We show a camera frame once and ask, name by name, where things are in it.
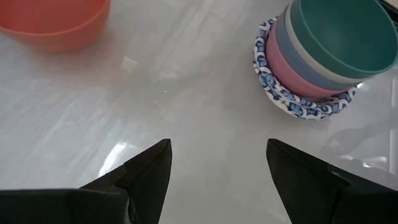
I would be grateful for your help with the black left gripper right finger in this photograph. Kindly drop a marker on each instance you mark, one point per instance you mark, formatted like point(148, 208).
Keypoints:
point(326, 199)

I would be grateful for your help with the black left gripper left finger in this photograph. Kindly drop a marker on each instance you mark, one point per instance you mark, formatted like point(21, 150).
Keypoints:
point(93, 207)

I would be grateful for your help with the pink plastic bowl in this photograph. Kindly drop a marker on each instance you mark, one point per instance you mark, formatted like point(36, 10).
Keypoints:
point(290, 81)

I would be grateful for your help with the grey-blue plastic bowl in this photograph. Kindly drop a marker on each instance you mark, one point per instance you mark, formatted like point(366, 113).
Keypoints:
point(306, 74)

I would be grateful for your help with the teal plastic bowl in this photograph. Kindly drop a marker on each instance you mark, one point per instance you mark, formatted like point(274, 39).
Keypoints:
point(342, 34)

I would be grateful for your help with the red plastic bowl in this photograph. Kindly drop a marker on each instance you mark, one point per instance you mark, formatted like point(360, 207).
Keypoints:
point(53, 21)

